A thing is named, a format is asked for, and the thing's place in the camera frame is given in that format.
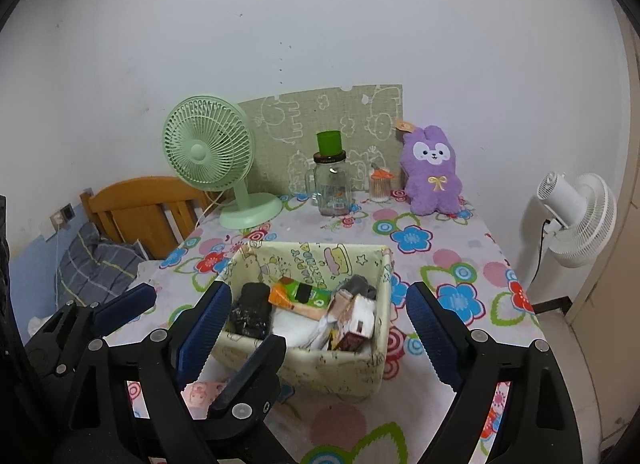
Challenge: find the green desk fan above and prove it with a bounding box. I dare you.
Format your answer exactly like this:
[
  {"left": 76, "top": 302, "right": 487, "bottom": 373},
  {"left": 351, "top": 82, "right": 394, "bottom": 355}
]
[{"left": 161, "top": 92, "right": 284, "bottom": 231}]

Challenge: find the wall outlet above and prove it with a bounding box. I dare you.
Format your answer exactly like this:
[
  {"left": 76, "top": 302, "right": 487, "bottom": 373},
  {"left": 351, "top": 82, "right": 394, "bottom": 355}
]
[{"left": 50, "top": 203, "right": 76, "bottom": 226}]

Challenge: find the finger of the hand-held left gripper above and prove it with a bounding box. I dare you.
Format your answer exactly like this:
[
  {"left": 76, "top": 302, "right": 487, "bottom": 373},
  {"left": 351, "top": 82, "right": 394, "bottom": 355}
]
[
  {"left": 206, "top": 334, "right": 289, "bottom": 428},
  {"left": 62, "top": 283, "right": 157, "bottom": 345}
]

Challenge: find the glass jar with handle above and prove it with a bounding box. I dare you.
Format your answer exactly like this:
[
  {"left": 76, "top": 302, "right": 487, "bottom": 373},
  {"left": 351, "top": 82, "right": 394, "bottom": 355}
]
[{"left": 306, "top": 150, "right": 351, "bottom": 217}]

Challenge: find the white brown small carton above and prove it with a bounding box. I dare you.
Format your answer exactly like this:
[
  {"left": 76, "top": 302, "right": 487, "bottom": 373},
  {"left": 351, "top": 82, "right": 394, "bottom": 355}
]
[{"left": 327, "top": 289, "right": 376, "bottom": 353}]

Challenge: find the orange green snack packet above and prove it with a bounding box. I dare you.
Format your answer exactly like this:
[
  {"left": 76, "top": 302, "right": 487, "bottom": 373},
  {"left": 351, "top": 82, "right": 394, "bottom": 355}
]
[{"left": 268, "top": 276, "right": 334, "bottom": 323}]

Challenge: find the blue bed sheet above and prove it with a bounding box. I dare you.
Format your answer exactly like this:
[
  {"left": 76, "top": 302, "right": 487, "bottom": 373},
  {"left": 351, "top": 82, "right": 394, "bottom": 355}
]
[{"left": 10, "top": 234, "right": 92, "bottom": 331}]

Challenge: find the white fan cord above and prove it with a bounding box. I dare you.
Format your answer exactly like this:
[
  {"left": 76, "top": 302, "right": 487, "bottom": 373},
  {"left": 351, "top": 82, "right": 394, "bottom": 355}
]
[{"left": 192, "top": 191, "right": 224, "bottom": 231}]

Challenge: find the white standing fan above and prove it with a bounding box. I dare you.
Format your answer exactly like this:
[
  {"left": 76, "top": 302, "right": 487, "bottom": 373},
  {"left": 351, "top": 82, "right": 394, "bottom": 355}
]
[{"left": 536, "top": 171, "right": 619, "bottom": 270}]

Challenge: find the purple plush bunny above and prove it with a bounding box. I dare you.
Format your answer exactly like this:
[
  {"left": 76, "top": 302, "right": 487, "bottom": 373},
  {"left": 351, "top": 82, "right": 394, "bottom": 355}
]
[{"left": 395, "top": 119, "right": 464, "bottom": 217}]

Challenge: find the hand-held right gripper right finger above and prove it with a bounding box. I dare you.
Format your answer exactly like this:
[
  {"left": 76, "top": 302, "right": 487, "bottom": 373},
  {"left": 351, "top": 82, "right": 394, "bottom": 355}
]
[{"left": 405, "top": 281, "right": 586, "bottom": 464}]

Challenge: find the green plastic cup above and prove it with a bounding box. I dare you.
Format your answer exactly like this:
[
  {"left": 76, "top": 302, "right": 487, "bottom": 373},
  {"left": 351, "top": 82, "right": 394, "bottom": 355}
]
[{"left": 316, "top": 130, "right": 346, "bottom": 157}]

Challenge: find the grey velvet sock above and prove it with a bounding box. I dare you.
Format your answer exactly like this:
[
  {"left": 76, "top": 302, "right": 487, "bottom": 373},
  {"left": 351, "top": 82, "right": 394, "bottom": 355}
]
[{"left": 340, "top": 274, "right": 379, "bottom": 303}]

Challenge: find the grey plaid pillow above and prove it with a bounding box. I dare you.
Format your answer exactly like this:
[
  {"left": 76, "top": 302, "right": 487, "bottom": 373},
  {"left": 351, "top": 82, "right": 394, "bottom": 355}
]
[{"left": 56, "top": 221, "right": 151, "bottom": 307}]

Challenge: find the black fan cable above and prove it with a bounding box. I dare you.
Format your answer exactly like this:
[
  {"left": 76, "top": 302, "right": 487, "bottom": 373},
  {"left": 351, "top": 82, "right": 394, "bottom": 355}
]
[{"left": 527, "top": 219, "right": 551, "bottom": 291}]

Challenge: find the white cloth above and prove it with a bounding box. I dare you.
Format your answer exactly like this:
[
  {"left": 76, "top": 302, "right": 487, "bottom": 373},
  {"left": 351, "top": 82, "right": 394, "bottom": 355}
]
[{"left": 270, "top": 311, "right": 337, "bottom": 351}]

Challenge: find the beige door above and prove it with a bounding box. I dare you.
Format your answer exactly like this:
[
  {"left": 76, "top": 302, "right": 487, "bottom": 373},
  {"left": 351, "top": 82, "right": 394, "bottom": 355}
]
[{"left": 565, "top": 0, "right": 640, "bottom": 445}]

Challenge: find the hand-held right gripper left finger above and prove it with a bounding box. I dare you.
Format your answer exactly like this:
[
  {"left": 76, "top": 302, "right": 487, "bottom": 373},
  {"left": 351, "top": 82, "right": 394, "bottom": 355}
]
[{"left": 55, "top": 281, "right": 234, "bottom": 464}]

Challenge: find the cream printed storage box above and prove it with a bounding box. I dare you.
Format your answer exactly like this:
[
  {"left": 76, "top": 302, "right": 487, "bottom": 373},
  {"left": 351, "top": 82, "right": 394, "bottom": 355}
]
[{"left": 207, "top": 241, "right": 394, "bottom": 405}]

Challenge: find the cotton swab container orange lid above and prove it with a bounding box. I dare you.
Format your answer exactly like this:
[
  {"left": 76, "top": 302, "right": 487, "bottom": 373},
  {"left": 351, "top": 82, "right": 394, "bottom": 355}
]
[{"left": 369, "top": 168, "right": 394, "bottom": 204}]

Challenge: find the wooden bed headboard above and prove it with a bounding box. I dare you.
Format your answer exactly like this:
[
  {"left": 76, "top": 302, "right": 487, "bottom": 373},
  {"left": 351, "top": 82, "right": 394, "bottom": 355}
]
[{"left": 80, "top": 176, "right": 216, "bottom": 261}]

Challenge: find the green printed board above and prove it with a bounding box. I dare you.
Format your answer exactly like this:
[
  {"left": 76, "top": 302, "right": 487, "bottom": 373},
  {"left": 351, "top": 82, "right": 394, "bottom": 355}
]
[{"left": 236, "top": 84, "right": 405, "bottom": 195}]

